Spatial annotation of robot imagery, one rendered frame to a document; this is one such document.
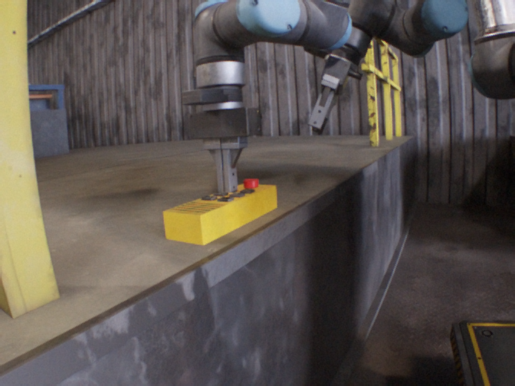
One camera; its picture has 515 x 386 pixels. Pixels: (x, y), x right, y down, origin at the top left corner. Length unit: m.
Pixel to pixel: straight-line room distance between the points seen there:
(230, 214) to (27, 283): 0.34
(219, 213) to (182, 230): 0.06
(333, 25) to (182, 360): 0.57
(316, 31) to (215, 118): 0.24
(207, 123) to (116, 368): 0.45
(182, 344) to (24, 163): 0.28
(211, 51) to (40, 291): 0.46
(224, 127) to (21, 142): 0.38
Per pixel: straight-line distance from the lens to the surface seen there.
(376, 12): 0.81
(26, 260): 0.39
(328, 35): 0.65
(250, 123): 0.62
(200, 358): 0.50
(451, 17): 0.72
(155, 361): 0.43
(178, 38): 5.32
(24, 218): 0.39
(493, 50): 0.98
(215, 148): 0.66
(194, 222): 0.52
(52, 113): 5.29
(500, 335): 1.07
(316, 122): 0.70
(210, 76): 0.63
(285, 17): 0.56
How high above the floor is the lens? 0.88
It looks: 11 degrees down
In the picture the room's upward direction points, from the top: 3 degrees counter-clockwise
